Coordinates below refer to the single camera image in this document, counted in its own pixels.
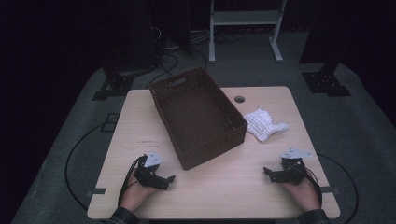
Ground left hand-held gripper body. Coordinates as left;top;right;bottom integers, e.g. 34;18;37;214
134;151;171;190

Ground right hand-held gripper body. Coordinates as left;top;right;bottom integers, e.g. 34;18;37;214
275;147;314;186

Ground white cloth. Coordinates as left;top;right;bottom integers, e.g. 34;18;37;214
243;106;289;143

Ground brown woven basket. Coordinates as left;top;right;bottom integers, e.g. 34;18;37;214
148;66;249;172

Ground person's left hand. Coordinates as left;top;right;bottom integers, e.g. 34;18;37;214
120;169;160;213

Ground person's right hand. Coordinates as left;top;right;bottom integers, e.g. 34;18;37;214
281;178;321;214

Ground black stand base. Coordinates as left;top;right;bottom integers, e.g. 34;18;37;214
92;66;134;102
301;62;352;97

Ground left hand-held gripper black cable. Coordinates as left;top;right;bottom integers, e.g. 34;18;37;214
117;155;148;208

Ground hand-held gripper black cable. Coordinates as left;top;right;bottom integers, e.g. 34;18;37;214
117;155;148;208
303;167;323;206

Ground right hand-held gripper black cable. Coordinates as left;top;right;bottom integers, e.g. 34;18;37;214
303;167;323;206

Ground tangled black floor cables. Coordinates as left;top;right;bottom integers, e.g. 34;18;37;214
144;26;208;90

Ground white metal stand frame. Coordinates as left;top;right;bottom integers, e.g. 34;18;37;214
208;0;288;64

